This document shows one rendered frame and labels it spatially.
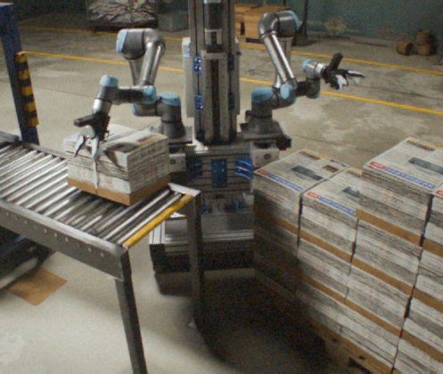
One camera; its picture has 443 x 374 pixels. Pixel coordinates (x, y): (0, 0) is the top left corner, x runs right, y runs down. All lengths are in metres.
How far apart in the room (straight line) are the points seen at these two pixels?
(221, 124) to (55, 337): 1.47
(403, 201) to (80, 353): 1.72
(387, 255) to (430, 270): 0.19
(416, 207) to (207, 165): 1.33
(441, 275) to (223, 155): 1.40
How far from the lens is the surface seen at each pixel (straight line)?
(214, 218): 3.10
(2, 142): 3.06
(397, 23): 8.67
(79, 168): 2.22
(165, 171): 2.21
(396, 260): 1.98
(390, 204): 1.88
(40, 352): 2.71
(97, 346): 2.65
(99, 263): 1.97
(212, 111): 2.80
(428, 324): 2.05
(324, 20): 9.01
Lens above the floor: 1.88
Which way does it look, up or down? 29 degrees down
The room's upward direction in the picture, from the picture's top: 2 degrees counter-clockwise
